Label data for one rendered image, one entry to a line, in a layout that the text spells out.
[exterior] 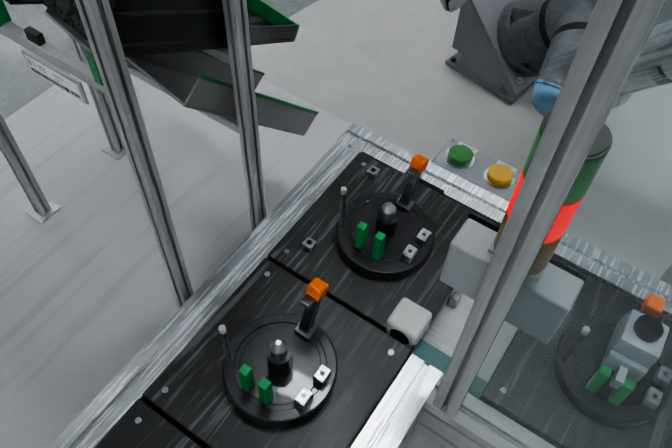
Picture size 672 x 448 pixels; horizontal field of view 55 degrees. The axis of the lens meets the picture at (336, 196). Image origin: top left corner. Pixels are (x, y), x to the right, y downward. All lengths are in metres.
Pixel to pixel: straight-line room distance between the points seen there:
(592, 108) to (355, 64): 0.98
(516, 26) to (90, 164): 0.81
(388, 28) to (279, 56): 0.25
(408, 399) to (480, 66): 0.72
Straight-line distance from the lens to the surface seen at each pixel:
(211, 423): 0.82
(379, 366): 0.84
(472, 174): 1.05
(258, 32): 0.83
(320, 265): 0.91
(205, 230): 1.09
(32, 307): 1.08
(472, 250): 0.61
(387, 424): 0.83
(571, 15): 1.19
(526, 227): 0.52
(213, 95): 0.83
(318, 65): 1.35
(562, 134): 0.43
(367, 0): 1.53
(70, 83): 0.71
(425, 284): 0.90
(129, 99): 0.67
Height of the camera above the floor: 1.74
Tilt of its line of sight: 52 degrees down
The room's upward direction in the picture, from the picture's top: 3 degrees clockwise
